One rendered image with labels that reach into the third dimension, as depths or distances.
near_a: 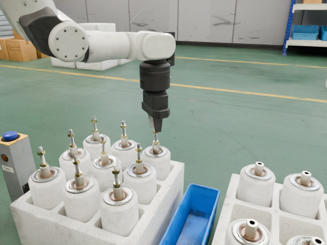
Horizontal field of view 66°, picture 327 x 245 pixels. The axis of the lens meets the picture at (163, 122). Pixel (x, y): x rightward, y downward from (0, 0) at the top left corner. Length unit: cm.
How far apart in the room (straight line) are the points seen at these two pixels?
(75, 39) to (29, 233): 57
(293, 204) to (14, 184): 84
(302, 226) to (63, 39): 72
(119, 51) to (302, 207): 61
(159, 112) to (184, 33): 518
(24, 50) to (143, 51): 378
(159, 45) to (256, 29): 494
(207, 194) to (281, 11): 487
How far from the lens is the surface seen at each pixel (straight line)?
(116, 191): 65
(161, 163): 81
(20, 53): 437
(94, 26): 326
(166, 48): 68
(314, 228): 80
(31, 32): 53
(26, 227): 86
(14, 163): 90
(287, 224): 80
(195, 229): 93
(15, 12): 54
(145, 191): 74
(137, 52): 65
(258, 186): 76
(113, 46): 63
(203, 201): 95
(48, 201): 79
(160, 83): 71
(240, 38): 560
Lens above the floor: 67
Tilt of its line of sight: 24 degrees down
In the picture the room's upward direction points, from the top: straight up
